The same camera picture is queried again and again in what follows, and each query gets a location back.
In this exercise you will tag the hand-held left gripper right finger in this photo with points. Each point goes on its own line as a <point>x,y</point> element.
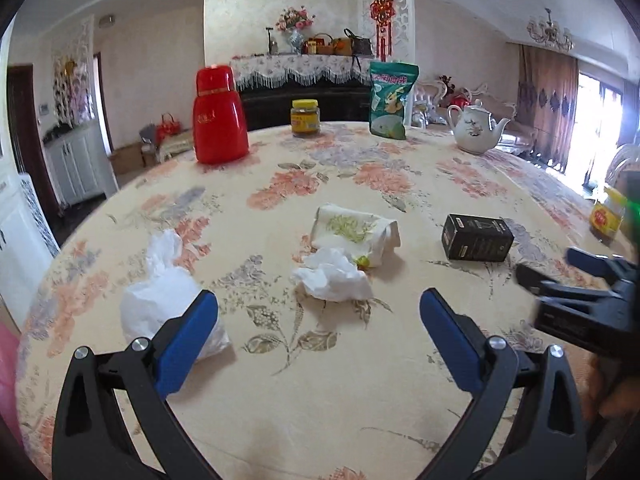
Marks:
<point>450,340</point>

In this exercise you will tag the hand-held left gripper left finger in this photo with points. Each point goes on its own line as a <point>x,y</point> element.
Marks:
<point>187,340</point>

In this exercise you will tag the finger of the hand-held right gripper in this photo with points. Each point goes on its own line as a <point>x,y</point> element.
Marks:
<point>592,262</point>
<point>537,280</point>

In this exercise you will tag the white plastic bag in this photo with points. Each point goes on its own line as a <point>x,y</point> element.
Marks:
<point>150,305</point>

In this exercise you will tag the black cardboard box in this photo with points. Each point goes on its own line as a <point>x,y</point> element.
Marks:
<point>477,237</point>

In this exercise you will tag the crumpled white tissue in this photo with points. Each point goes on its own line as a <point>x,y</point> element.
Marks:
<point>332,277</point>

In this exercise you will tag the floral tissue packet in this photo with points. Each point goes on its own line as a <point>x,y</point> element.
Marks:
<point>350,227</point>

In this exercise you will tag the brown patterned curtain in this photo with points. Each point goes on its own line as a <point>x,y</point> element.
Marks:
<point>547,110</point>

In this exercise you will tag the white porcelain teapot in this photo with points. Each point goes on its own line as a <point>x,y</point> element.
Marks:
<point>475,127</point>

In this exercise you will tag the white lattice panel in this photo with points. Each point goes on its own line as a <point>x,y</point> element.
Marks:
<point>37,215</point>

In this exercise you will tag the white low cabinet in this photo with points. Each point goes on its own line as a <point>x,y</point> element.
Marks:
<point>80,165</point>

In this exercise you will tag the ornate white sofa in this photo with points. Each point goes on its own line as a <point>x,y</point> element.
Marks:
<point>435,95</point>

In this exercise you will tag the red basket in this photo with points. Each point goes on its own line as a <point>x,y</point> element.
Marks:
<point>167,129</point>

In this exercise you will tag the red thermos jug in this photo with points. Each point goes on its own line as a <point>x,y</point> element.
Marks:
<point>220,120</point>

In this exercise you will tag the green snack bag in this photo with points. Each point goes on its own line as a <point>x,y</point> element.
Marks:
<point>392,100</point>

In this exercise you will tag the chandelier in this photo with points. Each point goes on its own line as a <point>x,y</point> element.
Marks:
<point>550,32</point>

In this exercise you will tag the black sideboard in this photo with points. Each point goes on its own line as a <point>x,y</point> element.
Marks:
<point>270,107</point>

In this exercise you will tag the yellow lidded jar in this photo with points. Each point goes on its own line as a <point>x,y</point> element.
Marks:
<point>305,120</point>

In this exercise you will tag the brown wooden door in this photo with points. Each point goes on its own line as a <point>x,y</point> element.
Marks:
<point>27,135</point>

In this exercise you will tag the white lace cloth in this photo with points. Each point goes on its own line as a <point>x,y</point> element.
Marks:
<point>300,70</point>

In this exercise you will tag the brown handbag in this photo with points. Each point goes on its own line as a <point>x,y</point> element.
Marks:
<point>360,45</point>

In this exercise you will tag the vase of pink flowers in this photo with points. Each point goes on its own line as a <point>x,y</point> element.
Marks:
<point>295,22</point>

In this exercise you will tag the red knot wall ornament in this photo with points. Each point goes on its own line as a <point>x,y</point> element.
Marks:
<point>382,15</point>

